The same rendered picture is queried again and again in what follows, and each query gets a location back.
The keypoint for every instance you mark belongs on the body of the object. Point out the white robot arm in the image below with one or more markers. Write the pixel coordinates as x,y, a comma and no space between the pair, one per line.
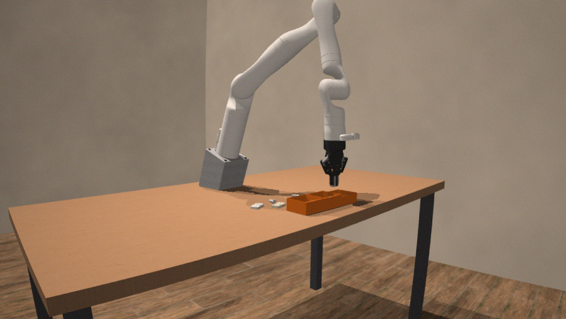
287,46

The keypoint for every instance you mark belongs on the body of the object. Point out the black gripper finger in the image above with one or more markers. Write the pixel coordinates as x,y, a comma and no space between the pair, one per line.
328,169
340,167

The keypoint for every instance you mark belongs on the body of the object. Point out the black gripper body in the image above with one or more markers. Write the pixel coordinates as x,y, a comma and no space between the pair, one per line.
333,148

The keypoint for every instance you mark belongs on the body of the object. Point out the orange rack of three bins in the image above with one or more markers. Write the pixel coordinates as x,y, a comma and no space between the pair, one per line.
314,202

